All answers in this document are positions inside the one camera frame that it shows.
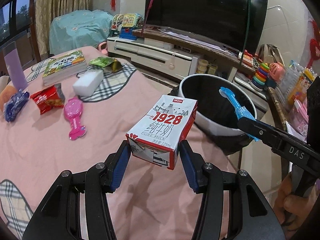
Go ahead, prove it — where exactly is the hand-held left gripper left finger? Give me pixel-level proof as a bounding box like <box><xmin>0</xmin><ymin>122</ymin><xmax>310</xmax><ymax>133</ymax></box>
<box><xmin>22</xmin><ymin>140</ymin><xmax>132</xmax><ymax>240</ymax></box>

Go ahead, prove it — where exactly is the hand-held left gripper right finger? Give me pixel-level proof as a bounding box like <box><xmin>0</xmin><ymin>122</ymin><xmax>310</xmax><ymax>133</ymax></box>
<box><xmin>179</xmin><ymin>140</ymin><xmax>287</xmax><ymax>240</ymax></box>

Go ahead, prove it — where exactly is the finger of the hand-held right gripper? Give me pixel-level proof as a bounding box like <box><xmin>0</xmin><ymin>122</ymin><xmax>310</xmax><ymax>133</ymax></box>
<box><xmin>237</xmin><ymin>117</ymin><xmax>282</xmax><ymax>150</ymax></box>

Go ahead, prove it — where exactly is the blue plastic toy packet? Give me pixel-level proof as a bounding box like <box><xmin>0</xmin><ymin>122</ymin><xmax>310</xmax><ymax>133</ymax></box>
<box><xmin>220</xmin><ymin>86</ymin><xmax>262</xmax><ymax>143</ymax></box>

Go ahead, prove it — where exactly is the white milk carton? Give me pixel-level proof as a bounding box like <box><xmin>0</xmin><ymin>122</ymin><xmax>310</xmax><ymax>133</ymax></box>
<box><xmin>126</xmin><ymin>94</ymin><xmax>198</xmax><ymax>170</ymax></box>

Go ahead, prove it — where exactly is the white bin with black bag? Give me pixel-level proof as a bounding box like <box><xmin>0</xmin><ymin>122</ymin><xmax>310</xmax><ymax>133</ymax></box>
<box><xmin>179</xmin><ymin>74</ymin><xmax>258</xmax><ymax>155</ymax></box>

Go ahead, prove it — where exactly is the person's right hand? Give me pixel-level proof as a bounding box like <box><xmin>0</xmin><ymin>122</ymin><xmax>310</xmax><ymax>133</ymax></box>
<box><xmin>274</xmin><ymin>172</ymin><xmax>320</xmax><ymax>233</ymax></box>

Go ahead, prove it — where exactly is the clear plastic storage bin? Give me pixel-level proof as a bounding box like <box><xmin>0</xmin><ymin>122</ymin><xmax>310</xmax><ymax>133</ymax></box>
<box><xmin>277</xmin><ymin>60</ymin><xmax>315</xmax><ymax>105</ymax></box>

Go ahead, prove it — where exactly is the pink plastic toy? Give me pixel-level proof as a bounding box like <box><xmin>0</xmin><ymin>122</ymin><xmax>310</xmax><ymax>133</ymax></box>
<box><xmin>269</xmin><ymin>62</ymin><xmax>285</xmax><ymax>88</ymax></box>

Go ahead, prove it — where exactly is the pink toy packet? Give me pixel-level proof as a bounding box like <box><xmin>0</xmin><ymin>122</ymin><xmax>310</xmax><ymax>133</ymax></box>
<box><xmin>64</xmin><ymin>97</ymin><xmax>87</xmax><ymax>140</ymax></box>

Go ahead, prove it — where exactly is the red toy phone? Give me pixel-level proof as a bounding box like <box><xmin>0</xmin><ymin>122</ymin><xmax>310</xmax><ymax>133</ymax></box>
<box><xmin>239</xmin><ymin>50</ymin><xmax>254</xmax><ymax>67</ymax></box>

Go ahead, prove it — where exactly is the beige backpack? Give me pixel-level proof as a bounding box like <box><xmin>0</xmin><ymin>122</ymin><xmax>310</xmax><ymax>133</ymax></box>
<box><xmin>257</xmin><ymin>44</ymin><xmax>282</xmax><ymax>65</ymax></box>

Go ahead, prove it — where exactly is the white sponge block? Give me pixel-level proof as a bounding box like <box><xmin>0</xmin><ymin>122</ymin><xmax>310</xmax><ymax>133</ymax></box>
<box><xmin>72</xmin><ymin>70</ymin><xmax>104</xmax><ymax>97</ymax></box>

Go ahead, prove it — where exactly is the red snack packet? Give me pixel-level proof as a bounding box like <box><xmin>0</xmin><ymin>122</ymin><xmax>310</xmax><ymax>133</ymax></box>
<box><xmin>30</xmin><ymin>84</ymin><xmax>65</xmax><ymax>115</ymax></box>

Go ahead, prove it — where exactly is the green snack wrapper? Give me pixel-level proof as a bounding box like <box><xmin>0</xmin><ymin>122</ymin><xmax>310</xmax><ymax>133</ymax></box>
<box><xmin>89</xmin><ymin>57</ymin><xmax>123</xmax><ymax>72</ymax></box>

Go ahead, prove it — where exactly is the green illustrated book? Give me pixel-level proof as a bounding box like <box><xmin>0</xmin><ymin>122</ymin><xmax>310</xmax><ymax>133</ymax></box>
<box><xmin>42</xmin><ymin>50</ymin><xmax>87</xmax><ymax>87</ymax></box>

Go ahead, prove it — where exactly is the white tv cabinet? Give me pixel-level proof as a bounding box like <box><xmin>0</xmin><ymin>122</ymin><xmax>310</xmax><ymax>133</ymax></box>
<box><xmin>107</xmin><ymin>27</ymin><xmax>265</xmax><ymax>100</ymax></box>

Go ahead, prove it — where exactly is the blue crumpled wrapper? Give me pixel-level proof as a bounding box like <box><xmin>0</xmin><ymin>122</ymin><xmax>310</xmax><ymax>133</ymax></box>
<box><xmin>4</xmin><ymin>89</ymin><xmax>30</xmax><ymax>122</ymax></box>

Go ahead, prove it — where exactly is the pink plastic stool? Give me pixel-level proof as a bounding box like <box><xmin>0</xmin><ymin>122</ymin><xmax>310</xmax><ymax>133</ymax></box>
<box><xmin>97</xmin><ymin>41</ymin><xmax>109</xmax><ymax>54</ymax></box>

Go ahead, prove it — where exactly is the black television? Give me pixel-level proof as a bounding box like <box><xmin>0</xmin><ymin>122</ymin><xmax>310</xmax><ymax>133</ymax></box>
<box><xmin>144</xmin><ymin>0</ymin><xmax>268</xmax><ymax>55</ymax></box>

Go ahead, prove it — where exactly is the orange red apple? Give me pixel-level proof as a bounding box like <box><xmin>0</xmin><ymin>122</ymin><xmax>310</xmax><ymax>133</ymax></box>
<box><xmin>0</xmin><ymin>84</ymin><xmax>18</xmax><ymax>112</ymax></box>

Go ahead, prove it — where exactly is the purple water bottle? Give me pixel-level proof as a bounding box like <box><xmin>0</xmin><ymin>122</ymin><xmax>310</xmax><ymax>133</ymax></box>
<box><xmin>2</xmin><ymin>47</ymin><xmax>28</xmax><ymax>90</ymax></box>

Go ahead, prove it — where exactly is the toy cash register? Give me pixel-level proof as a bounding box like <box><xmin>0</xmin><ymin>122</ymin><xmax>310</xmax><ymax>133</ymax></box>
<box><xmin>111</xmin><ymin>13</ymin><xmax>145</xmax><ymax>40</ymax></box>

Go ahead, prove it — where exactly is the teal cloth covered furniture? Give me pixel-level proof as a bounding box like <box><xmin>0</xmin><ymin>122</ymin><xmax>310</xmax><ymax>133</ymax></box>
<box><xmin>49</xmin><ymin>9</ymin><xmax>114</xmax><ymax>55</ymax></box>

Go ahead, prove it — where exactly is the pink ribbon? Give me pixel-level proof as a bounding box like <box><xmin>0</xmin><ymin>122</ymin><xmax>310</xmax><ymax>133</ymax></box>
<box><xmin>140</xmin><ymin>0</ymin><xmax>160</xmax><ymax>39</ymax></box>

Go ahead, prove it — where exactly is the beige patterned curtain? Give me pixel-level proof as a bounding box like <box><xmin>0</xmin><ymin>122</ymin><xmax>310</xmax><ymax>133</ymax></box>
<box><xmin>35</xmin><ymin>0</ymin><xmax>90</xmax><ymax>60</ymax></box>

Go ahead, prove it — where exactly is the wooden framed glass door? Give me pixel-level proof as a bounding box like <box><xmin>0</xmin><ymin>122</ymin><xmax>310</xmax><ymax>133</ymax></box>
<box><xmin>0</xmin><ymin>0</ymin><xmax>38</xmax><ymax>63</ymax></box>

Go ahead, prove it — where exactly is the rainbow stacking ring toy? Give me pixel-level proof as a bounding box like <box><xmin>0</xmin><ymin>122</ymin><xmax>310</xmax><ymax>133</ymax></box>
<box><xmin>251</xmin><ymin>62</ymin><xmax>272</xmax><ymax>89</ymax></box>

